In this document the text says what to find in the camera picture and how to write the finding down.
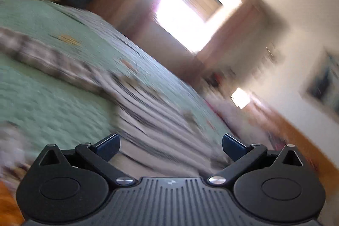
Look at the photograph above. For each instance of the framed wall photo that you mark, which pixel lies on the framed wall photo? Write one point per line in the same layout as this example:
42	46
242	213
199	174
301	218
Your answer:
324	80

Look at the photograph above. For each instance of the bright window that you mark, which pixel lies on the bright window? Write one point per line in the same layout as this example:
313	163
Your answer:
190	9

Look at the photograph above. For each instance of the floral pink pillow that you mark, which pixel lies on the floral pink pillow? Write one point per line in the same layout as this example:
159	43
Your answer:
235	120

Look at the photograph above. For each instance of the green quilted bedspread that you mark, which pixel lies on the green quilted bedspread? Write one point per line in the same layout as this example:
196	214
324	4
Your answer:
53	99

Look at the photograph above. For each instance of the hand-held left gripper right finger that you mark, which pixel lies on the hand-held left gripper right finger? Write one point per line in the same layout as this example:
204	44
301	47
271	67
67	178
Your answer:
234	148

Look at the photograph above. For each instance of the white black-striped knit sweater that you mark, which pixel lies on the white black-striped knit sweater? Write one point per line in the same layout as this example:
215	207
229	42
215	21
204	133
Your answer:
148	114

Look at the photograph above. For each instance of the wooden headboard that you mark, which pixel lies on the wooden headboard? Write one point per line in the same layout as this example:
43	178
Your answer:
296	133

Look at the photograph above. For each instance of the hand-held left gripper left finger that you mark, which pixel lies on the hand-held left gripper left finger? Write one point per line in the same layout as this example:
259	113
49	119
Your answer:
107	146

